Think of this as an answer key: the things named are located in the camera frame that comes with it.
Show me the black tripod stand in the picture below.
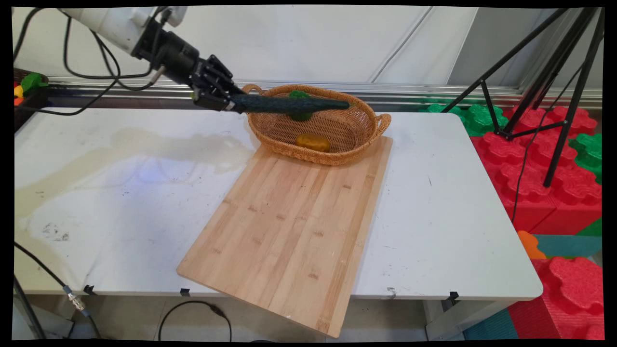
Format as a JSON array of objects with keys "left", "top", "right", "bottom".
[{"left": 441, "top": 7, "right": 605, "bottom": 188}]

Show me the long dark green cucumber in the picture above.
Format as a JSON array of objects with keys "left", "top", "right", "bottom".
[{"left": 231, "top": 93, "right": 351, "bottom": 115}]

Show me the cable with metal connector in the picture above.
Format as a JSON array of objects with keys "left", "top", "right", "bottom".
[{"left": 13, "top": 242, "right": 102, "bottom": 339}]

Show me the green toy vegetable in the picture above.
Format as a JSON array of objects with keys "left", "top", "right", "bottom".
[{"left": 21, "top": 72, "right": 49, "bottom": 93}]

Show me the aluminium wall rail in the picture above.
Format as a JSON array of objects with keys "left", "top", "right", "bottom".
[{"left": 48, "top": 77, "right": 603, "bottom": 110}]

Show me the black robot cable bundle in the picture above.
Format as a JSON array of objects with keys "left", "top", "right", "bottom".
[{"left": 13, "top": 7, "right": 167, "bottom": 117}]

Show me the black side tray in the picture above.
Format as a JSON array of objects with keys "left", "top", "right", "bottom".
[{"left": 14, "top": 70, "right": 50, "bottom": 133}]

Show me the large red foam block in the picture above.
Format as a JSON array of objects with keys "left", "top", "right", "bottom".
[{"left": 470, "top": 106, "right": 603, "bottom": 235}]

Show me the green bell pepper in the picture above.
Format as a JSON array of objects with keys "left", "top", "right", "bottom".
[{"left": 288, "top": 90, "right": 314, "bottom": 122}]

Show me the green foam block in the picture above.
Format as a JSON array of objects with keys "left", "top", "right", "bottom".
[
  {"left": 418, "top": 99, "right": 510, "bottom": 137},
  {"left": 569, "top": 133, "right": 603, "bottom": 185}
]

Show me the orange foam piece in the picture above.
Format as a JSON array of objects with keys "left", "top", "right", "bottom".
[{"left": 517, "top": 230, "right": 548, "bottom": 261}]

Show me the white table leg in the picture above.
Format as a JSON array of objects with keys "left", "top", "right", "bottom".
[{"left": 423, "top": 299, "right": 514, "bottom": 341}]

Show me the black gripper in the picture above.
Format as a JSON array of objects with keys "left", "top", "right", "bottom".
[{"left": 133, "top": 22, "right": 244, "bottom": 112}]

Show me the woven wicker basket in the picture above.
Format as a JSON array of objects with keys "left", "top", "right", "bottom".
[{"left": 240, "top": 83, "right": 392, "bottom": 167}]

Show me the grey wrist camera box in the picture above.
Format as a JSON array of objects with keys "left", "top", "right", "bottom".
[{"left": 153, "top": 6, "right": 188, "bottom": 28}]

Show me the wooden cutting board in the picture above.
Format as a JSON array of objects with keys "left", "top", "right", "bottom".
[{"left": 176, "top": 136, "right": 394, "bottom": 339}]

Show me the teal foam mat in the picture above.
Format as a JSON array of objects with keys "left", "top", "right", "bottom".
[{"left": 533, "top": 235, "right": 603, "bottom": 259}]

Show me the black looped cable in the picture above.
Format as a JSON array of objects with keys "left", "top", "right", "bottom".
[{"left": 158, "top": 301, "right": 233, "bottom": 342}]

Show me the thin black tripod cable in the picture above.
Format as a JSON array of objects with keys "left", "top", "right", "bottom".
[{"left": 511, "top": 63, "right": 585, "bottom": 225}]

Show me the yellow potato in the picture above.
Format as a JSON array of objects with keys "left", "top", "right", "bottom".
[{"left": 295, "top": 133, "right": 331, "bottom": 153}]

